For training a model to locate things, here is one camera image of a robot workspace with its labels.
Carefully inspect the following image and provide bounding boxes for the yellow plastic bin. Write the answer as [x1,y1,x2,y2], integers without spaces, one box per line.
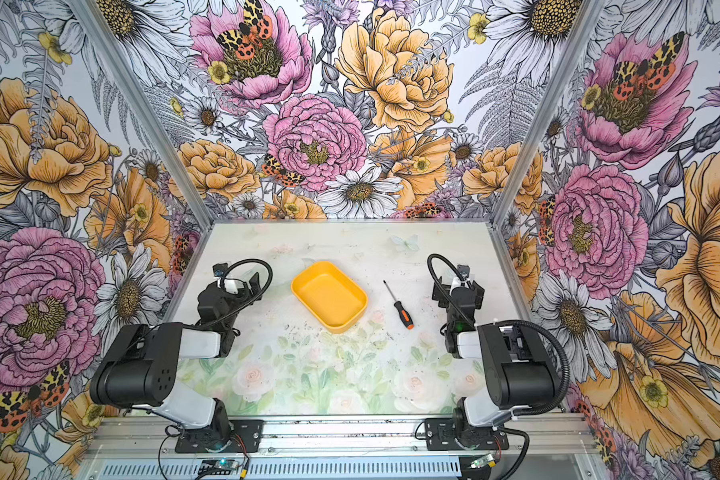
[291,261,368,334]

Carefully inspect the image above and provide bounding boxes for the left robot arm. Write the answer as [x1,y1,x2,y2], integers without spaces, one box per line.
[90,258,273,452]

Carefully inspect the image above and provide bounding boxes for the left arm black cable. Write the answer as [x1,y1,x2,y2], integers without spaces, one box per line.
[200,258,274,330]

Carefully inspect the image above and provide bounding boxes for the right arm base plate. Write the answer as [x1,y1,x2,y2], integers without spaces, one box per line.
[423,418,509,451]

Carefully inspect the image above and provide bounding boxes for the green circuit board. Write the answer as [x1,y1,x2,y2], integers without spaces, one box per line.
[470,453,496,469]
[198,458,242,476]

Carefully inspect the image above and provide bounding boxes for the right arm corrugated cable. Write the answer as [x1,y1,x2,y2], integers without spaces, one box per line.
[491,319,571,417]

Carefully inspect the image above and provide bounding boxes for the green circuit board left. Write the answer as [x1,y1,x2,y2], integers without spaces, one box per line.
[198,458,242,476]

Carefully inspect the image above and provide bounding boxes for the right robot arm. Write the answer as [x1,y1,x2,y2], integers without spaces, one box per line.
[424,277,570,451]

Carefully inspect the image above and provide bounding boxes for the orange black screwdriver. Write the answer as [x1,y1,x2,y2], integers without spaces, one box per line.
[383,280,414,330]

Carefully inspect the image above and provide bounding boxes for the white slotted cable duct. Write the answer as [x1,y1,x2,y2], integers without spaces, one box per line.
[89,456,462,479]

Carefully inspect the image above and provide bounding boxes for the aluminium mounting rail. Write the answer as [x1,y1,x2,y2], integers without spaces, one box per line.
[84,412,596,461]

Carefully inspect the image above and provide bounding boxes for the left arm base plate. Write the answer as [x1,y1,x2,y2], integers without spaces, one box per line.
[174,419,265,454]

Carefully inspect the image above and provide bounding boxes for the green circuit board right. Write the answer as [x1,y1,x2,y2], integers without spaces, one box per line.
[470,453,496,469]

